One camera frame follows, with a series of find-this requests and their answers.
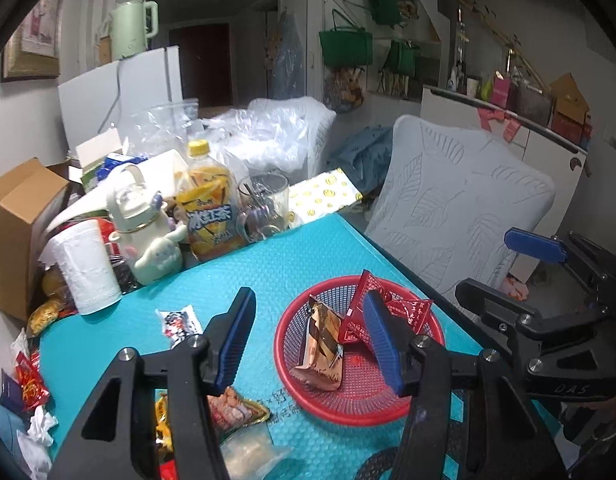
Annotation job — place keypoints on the blue cloth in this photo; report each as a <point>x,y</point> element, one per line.
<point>363,152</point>

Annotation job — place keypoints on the brown cardboard box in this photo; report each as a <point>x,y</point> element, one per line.
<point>18,210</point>

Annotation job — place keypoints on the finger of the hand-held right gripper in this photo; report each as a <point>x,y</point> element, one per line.
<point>493,302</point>
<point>535,246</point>

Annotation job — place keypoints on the white orange plastic bag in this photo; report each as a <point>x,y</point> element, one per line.
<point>518,287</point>

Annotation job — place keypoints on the white mini fridge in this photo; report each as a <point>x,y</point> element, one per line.
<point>133,85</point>

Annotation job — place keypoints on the clear plastic sheet pile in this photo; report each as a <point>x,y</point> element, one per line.
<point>273,130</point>

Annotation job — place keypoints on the red foil snack packets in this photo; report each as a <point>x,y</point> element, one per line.
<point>30,385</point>

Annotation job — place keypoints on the cream cartoon water bottle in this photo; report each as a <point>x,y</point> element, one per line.
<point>148,255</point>

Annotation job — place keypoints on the pink box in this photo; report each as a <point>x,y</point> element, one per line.
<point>500,92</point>

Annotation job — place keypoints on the grey leaf pattern cushion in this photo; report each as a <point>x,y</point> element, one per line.
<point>453,195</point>

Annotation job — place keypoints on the dark red snack packet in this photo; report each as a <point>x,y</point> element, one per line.
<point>355,320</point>

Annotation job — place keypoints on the white open box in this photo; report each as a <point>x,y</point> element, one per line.
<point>100,147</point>

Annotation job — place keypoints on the green electric kettle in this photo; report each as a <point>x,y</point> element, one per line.
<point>130,30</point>

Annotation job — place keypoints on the red white-print snack packet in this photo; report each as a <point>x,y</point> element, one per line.
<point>413,315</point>

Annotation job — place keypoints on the pink ribbon bow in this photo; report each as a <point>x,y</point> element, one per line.
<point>510,127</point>

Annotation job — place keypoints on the small green tote bag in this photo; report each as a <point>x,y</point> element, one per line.
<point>403,60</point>

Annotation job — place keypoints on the brown patterned hanging bag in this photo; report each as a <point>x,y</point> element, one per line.
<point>345,92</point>

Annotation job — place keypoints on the large green tote bag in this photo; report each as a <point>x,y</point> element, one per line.
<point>345,47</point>

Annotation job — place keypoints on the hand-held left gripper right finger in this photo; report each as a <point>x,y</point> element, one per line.
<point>383,345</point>

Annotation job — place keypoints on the brown snack packet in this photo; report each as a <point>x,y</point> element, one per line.
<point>320,345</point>

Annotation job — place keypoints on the blue plastic garment cover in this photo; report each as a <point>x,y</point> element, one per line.
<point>288,60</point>

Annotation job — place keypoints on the yellow snack bag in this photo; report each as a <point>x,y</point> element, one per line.
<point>43,315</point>

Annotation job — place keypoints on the dark wooden door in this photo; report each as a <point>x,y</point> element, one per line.
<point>203,60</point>

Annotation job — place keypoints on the smiley face yellow cloth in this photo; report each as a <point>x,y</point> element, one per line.
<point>323,195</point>

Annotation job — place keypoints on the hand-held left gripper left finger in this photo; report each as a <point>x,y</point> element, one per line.
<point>230,345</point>

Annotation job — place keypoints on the yellow iced tea bottle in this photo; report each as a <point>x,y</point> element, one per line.
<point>208,210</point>

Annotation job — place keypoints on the brown printed handbag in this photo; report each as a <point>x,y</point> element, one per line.
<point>530,102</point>

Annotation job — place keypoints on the tall glass bottle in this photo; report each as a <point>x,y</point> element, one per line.
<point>459,45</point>

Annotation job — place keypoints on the white paper towel roll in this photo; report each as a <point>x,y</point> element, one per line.
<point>85,270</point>

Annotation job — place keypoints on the white red snack packet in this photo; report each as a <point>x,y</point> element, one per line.
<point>180,325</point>

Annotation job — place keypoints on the clear zip bag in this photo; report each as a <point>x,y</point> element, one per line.
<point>158,125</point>

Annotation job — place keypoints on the teal bubble mat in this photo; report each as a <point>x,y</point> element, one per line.
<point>288,270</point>

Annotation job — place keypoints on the framed picture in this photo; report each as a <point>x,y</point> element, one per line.
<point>35,25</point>

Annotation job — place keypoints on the clear plastic snack bag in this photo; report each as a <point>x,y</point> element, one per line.
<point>253,452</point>

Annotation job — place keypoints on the blue white carton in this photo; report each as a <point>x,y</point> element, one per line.
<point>113,165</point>

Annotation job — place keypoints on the yellow snack packet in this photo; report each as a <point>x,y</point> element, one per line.
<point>163,430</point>

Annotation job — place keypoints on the glass mug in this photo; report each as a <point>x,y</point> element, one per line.
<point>268,195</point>

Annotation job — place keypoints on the red plastic basket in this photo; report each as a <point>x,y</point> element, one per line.
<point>358,400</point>

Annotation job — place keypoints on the orange snack packet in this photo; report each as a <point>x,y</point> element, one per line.
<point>238,410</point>

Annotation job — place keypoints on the crumpled white tissue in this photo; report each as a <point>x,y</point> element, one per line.
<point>38,430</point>

